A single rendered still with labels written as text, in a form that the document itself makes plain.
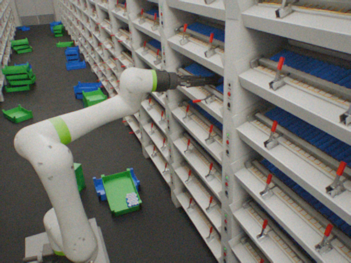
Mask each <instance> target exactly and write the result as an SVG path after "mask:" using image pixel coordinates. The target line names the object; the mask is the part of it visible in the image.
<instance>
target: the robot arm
mask: <svg viewBox="0 0 351 263"><path fill-rule="evenodd" d="M206 84H218V78H216V76H215V77H201V75H199V77H198V76H192V75H179V74H176V73H175V72H167V71H166V70H164V69H163V66H161V69H157V70H143V69H139V68H135V67H131V68H128V69H126V70H124V71H123V72H122V74H121V76H120V84H119V91H118V94H117V95H116V96H114V97H112V98H110V99H108V100H105V101H103V102H101V103H99V104H96V105H94V106H91V107H88V108H85V109H82V110H79V111H75V112H71V113H68V114H65V115H61V116H57V117H54V118H51V119H48V120H45V121H42V122H39V123H36V124H33V125H30V126H28V127H24V128H22V129H21V130H20V131H19V132H18V133H17V134H16V136H15V139H14V147H15V150H16V152H17V153H18V154H19V155H20V156H21V157H23V158H24V159H26V160H27V161H29V162H30V164H32V165H33V167H34V168H35V170H36V172H37V174H38V176H39V177H40V179H41V181H42V183H43V185H44V187H45V189H46V191H47V193H48V196H49V199H50V201H51V204H52V206H53V208H52V209H50V210H49V211H47V213H46V214H45V216H44V218H43V223H44V226H45V229H46V233H47V236H48V239H49V243H45V244H43V250H42V251H41V252H40V253H38V255H37V256H31V257H28V258H24V259H23V260H24V263H28V262H33V261H38V262H43V263H79V262H85V261H87V260H89V259H90V258H92V256H93V255H94V254H95V252H96V250H97V246H98V241H97V238H96V236H95V234H94V232H93V230H92V228H91V226H90V224H89V221H88V219H87V217H86V214H85V213H86V212H85V210H84V207H83V204H82V201H81V197H80V193H79V190H78V186H77V180H76V174H75V167H74V163H73V155H72V152H71V151H70V150H69V149H68V148H67V147H66V145H68V144H70V143H71V142H73V141H75V140H77V139H79V138H80V137H82V136H84V135H86V134H87V133H89V132H91V131H92V130H94V129H97V128H99V127H101V126H103V125H105V124H107V123H110V122H112V121H115V120H117V119H120V118H123V117H126V116H130V115H133V114H135V113H137V112H138V110H139V109H140V106H141V99H142V96H143V93H144V92H159V93H161V92H166V91H167V90H169V89H176V88H177V86H185V85H186V87H187V88H188V87H199V86H203V87H204V86H205V85H206Z"/></svg>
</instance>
